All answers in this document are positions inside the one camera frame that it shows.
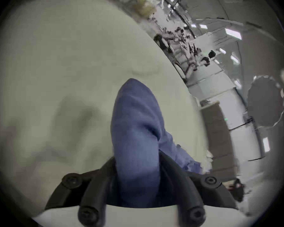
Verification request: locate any grey round reflector umbrella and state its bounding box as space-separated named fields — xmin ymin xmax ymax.
xmin=247 ymin=75 xmax=284 ymax=127

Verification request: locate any dark blue shirt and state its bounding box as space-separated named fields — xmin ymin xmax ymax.
xmin=111 ymin=78 xmax=204 ymax=208

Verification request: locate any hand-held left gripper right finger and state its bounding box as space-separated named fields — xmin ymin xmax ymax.
xmin=159 ymin=149 xmax=239 ymax=226

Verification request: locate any padded grey headboard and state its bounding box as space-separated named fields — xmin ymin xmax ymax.
xmin=201 ymin=101 xmax=240 ymax=182

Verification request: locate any group of people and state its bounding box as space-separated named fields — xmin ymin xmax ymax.
xmin=153 ymin=26 xmax=217 ymax=80

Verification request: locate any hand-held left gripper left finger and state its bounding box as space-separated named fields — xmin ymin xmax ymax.
xmin=45 ymin=156 xmax=117 ymax=226

